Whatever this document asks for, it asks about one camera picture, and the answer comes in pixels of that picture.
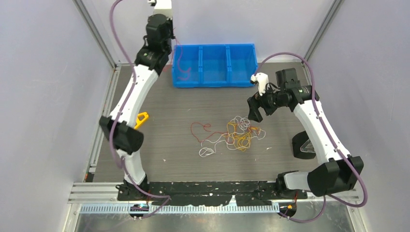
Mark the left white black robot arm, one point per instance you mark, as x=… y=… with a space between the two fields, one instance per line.
x=119 y=127

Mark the blue three-compartment plastic bin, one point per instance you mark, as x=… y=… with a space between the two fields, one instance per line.
x=214 y=65

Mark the aluminium front rail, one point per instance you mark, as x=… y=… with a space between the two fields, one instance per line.
x=101 y=198

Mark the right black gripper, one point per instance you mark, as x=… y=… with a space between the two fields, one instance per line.
x=255 y=102

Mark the black triangular stand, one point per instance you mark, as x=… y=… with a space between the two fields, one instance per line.
x=303 y=147

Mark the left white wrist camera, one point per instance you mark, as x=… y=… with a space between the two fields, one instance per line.
x=163 y=7

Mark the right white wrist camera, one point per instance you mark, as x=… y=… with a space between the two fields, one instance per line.
x=261 y=80

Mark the yellow triangular plastic stand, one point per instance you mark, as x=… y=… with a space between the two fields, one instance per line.
x=141 y=119

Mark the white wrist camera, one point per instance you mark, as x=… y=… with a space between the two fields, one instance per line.
x=261 y=80
x=163 y=7

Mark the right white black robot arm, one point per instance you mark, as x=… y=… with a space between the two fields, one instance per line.
x=337 y=169

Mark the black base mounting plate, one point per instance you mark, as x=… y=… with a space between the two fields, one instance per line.
x=217 y=193

